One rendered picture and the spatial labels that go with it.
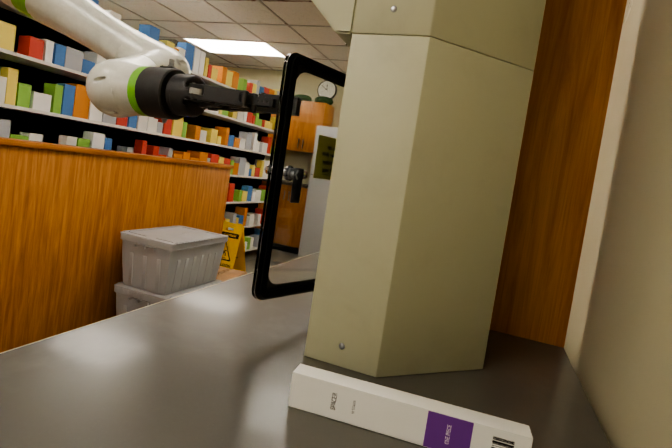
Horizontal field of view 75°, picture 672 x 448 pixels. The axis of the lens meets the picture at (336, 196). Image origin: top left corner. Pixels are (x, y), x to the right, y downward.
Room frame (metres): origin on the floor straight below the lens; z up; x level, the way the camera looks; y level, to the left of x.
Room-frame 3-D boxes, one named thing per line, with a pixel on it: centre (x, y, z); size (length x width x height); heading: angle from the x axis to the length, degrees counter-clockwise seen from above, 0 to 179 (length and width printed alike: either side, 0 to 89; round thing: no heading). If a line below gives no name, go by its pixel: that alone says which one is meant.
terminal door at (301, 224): (0.81, 0.01, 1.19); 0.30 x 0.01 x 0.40; 141
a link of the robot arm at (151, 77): (0.82, 0.34, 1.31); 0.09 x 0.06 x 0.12; 161
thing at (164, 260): (2.90, 0.99, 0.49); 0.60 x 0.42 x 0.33; 161
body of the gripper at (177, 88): (0.79, 0.27, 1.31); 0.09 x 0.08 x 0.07; 71
